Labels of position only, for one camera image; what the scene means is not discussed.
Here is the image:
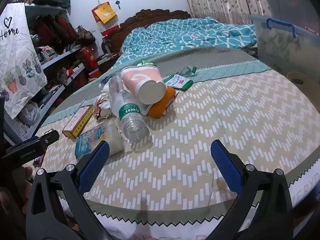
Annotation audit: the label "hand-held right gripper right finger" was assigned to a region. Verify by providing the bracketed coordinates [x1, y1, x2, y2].
[211, 140, 294, 240]

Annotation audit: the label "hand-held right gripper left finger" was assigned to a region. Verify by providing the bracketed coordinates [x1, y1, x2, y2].
[26, 140, 118, 240]

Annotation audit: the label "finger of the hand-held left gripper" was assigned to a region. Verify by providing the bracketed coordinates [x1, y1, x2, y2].
[32, 129, 60, 150]

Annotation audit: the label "clear plastic bottle green label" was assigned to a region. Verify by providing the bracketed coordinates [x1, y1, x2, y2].
[110, 76, 149, 142]

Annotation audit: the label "green drink can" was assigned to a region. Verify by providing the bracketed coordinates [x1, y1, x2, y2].
[136, 60, 158, 68]

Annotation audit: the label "person's left hand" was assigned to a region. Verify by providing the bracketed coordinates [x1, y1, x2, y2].
[15, 166, 34, 215]

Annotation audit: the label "printed photo card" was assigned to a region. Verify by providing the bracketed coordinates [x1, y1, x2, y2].
[32, 154, 45, 168]

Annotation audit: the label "light blue snack packet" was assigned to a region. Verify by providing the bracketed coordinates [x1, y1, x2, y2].
[75, 124, 108, 158]

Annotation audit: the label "plastic bag on shelf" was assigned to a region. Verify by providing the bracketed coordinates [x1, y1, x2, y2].
[17, 104, 40, 127]

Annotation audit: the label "pink and yellow box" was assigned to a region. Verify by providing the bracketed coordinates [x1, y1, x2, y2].
[62, 104, 95, 138]

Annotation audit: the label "white plastic bag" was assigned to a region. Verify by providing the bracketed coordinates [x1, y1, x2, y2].
[105, 119, 125, 155]

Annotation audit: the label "crumpled white and red wrapper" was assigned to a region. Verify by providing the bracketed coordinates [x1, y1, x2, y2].
[93, 92, 118, 120]

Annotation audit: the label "grey metal shelf rack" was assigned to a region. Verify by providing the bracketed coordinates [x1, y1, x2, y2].
[5, 4, 87, 143]

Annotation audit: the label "checkered bag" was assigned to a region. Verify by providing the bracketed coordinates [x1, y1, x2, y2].
[35, 45, 57, 64]

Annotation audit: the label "white printed tote bag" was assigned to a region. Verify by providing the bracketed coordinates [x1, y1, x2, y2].
[0, 2, 48, 119]

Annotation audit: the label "orange snack packet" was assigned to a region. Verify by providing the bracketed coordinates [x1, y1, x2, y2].
[147, 86, 179, 119]

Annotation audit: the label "pink and white paper cup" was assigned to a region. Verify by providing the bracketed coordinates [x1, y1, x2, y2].
[119, 65, 167, 105]

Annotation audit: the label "green and white packet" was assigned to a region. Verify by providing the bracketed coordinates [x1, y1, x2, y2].
[164, 74, 193, 92]

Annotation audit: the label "small clear green-cap bottle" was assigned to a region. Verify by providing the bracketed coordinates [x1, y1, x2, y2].
[179, 66, 198, 77]

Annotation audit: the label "brown handbag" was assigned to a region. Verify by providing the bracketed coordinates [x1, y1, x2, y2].
[75, 25, 95, 46]

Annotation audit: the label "red and dark handbags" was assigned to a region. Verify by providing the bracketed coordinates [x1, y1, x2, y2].
[32, 14, 77, 47]

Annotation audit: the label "beige stool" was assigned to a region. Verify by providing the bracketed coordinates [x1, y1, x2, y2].
[286, 72, 320, 110]

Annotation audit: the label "teal patterned blanket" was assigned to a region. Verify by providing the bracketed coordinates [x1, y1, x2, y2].
[112, 16, 258, 68]

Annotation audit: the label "carved wooden headboard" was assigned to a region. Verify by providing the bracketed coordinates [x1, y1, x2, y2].
[104, 9, 192, 55]

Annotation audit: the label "beige patterned curtain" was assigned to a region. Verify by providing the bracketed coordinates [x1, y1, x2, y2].
[180, 0, 275, 25]

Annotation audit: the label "clear storage box blue handle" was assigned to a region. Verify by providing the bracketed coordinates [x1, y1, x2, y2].
[247, 14, 320, 78]

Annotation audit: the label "red and yellow wall calendar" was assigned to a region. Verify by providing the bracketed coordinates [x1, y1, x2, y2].
[91, 2, 119, 37]

